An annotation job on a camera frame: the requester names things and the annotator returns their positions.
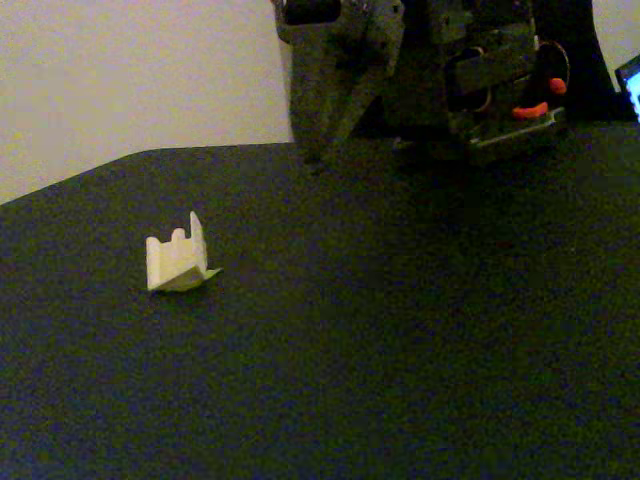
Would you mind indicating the grey robot arm with base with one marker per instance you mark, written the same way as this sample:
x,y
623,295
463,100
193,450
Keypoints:
x,y
490,65

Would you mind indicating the small white plastic block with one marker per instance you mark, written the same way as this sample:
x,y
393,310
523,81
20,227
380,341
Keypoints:
x,y
175,260

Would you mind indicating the laptop with lit screen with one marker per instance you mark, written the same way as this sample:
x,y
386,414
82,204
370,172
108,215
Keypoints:
x,y
631,85

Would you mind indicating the green tape strip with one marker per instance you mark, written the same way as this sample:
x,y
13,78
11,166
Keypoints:
x,y
214,273

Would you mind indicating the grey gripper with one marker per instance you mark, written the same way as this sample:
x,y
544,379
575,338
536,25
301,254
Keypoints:
x,y
327,85

